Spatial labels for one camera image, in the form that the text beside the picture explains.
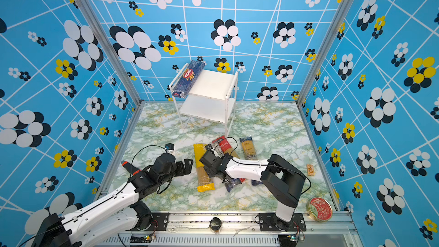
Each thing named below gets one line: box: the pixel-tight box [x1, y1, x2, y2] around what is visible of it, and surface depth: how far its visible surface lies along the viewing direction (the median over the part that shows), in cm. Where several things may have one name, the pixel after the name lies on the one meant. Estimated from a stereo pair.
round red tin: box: [306, 196, 334, 223], surface depth 75 cm
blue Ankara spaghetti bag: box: [239, 136, 258, 161], surface depth 96 cm
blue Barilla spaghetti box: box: [171, 60, 207, 99], surface depth 81 cm
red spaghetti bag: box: [212, 135, 241, 159], surface depth 97 cm
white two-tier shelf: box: [169, 62, 239, 138], surface depth 85 cm
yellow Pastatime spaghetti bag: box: [193, 143, 216, 193], surface depth 85 cm
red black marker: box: [120, 160, 142, 176], surface depth 91 cm
